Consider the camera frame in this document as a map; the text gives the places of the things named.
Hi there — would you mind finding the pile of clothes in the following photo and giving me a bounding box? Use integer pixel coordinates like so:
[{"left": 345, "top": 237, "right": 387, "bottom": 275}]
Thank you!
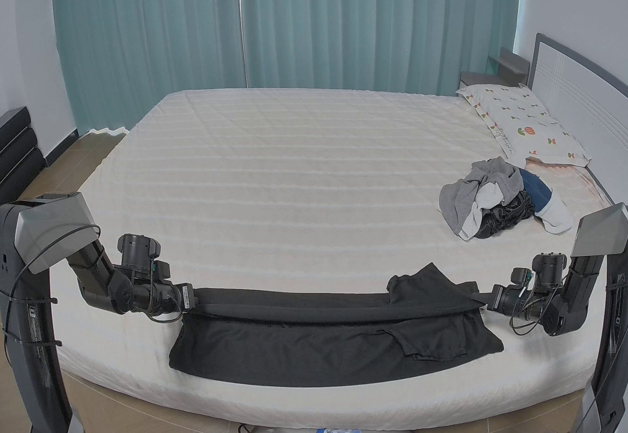
[{"left": 438, "top": 157, "right": 574, "bottom": 240}]

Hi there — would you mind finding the white printed pillow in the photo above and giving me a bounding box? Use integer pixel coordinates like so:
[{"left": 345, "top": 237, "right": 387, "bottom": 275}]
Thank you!
[{"left": 455, "top": 83, "right": 593, "bottom": 169}]

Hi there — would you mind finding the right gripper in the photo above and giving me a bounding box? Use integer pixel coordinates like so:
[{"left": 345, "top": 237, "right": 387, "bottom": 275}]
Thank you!
[{"left": 485, "top": 285, "right": 524, "bottom": 315}]

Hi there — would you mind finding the black T-shirt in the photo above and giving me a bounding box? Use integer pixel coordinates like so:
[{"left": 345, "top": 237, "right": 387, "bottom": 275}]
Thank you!
[{"left": 168, "top": 262, "right": 505, "bottom": 383}]

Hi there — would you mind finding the grey bedside table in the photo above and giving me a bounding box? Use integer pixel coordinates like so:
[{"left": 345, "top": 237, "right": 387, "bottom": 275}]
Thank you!
[{"left": 460, "top": 47, "right": 531, "bottom": 87}]

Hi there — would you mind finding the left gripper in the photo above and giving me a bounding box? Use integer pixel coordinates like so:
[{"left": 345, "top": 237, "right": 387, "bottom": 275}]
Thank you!
[{"left": 166, "top": 282, "right": 198, "bottom": 315}]

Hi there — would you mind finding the blue-green curtain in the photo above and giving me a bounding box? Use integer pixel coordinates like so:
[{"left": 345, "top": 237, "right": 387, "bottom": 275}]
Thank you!
[
  {"left": 239, "top": 0, "right": 521, "bottom": 95},
  {"left": 53, "top": 0, "right": 248, "bottom": 135}
]

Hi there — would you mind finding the black chest of drawers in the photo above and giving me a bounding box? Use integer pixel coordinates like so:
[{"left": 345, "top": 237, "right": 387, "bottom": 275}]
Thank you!
[{"left": 0, "top": 107, "right": 49, "bottom": 206}]

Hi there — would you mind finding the bed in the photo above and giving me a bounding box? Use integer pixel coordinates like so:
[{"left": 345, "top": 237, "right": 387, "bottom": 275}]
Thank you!
[{"left": 49, "top": 32, "right": 628, "bottom": 427}]

